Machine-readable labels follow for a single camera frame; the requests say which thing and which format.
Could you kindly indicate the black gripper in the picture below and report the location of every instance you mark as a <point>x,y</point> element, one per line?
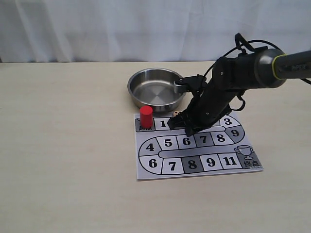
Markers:
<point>207,107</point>

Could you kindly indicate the wooden die black pips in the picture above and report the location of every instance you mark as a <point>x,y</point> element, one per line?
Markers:
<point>176,113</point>

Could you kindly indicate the red cylinder game piece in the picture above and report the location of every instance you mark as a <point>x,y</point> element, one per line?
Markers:
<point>146,116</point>

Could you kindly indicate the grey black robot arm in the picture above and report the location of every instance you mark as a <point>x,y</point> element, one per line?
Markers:
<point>230,78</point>

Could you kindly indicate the paper number game board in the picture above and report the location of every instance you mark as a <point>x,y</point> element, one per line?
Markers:
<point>162,153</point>

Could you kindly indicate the stainless steel round bowl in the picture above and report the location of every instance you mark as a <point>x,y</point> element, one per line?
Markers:
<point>155,87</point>

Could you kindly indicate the white backdrop curtain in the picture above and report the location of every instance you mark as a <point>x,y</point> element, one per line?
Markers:
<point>146,30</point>

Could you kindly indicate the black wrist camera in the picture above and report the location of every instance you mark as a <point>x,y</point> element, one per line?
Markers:
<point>194,84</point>

